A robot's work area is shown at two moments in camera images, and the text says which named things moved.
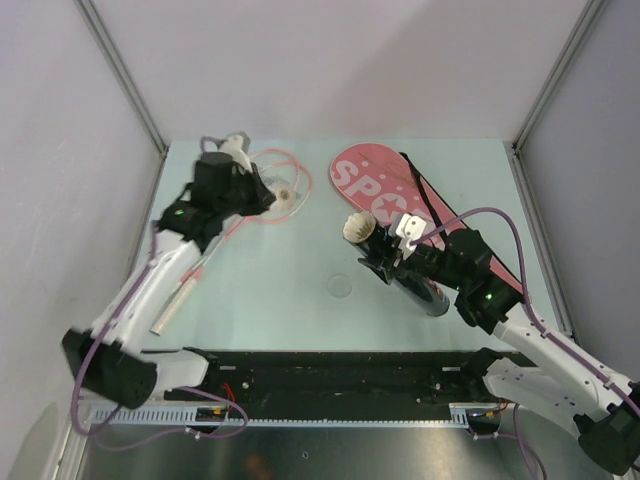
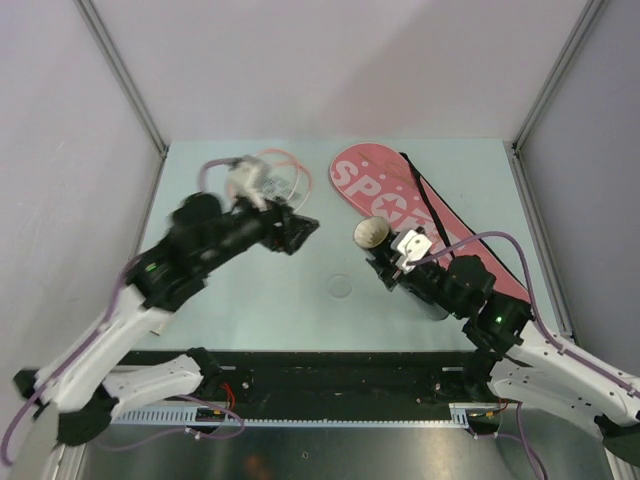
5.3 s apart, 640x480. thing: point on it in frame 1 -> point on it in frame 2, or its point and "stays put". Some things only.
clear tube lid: x=339 y=285 stays put
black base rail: x=332 y=384 stays put
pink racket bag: x=389 y=185 stays put
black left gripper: x=263 y=196 -> x=293 y=233
